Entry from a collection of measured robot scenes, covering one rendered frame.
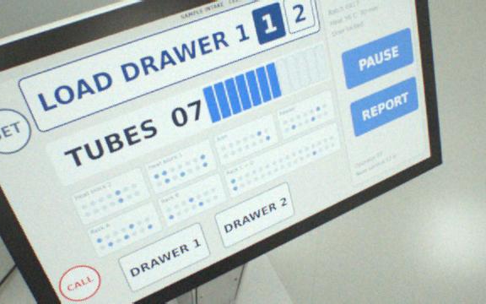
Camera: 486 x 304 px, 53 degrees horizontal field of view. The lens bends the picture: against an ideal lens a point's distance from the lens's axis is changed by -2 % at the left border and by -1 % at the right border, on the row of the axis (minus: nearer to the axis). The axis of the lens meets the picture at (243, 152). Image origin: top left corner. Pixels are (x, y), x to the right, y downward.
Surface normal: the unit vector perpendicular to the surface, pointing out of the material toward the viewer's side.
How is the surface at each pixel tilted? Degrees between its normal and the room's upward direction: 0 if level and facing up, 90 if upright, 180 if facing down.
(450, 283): 0
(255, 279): 5
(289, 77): 50
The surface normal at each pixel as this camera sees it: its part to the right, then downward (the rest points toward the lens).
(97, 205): 0.41, 0.29
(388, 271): 0.08, -0.49
